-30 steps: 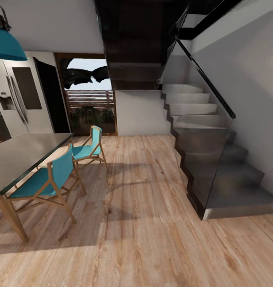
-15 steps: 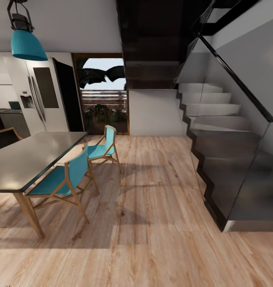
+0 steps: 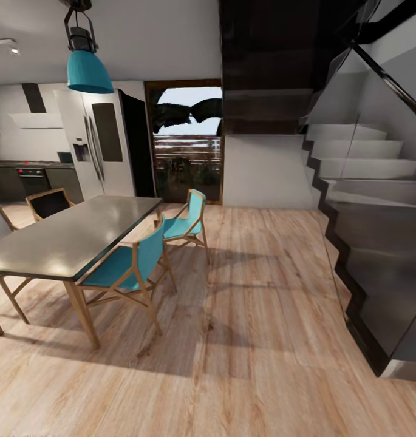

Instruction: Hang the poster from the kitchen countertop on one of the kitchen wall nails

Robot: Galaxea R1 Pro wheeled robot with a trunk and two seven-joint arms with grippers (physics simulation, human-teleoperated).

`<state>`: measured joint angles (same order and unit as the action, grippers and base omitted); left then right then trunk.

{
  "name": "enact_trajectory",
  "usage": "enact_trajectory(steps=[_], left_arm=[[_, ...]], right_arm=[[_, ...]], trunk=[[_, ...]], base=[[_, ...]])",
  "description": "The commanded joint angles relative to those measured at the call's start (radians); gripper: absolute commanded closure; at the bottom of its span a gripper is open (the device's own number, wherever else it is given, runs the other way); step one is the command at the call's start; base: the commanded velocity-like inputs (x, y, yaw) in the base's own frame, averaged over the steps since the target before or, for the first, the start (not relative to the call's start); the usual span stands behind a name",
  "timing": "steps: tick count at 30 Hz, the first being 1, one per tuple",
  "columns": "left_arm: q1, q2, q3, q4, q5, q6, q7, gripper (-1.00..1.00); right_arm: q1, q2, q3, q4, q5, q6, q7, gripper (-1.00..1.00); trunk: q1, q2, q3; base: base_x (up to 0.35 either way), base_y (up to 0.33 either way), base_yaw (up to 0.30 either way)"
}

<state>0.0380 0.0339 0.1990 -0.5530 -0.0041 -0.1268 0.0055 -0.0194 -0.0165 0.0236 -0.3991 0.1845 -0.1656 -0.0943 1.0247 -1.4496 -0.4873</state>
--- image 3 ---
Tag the range hood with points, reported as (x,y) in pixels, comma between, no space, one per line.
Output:
(38,118)

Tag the stairs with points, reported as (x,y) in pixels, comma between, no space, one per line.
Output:
(313,68)

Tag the oven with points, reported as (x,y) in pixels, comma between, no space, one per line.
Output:
(34,180)

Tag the microwave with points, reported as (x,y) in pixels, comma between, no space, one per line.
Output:
(65,157)

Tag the room light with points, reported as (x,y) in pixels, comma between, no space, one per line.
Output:
(85,71)

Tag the fixed window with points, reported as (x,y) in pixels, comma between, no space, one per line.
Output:
(186,131)

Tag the breakfast table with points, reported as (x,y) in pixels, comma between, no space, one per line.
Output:
(66,245)

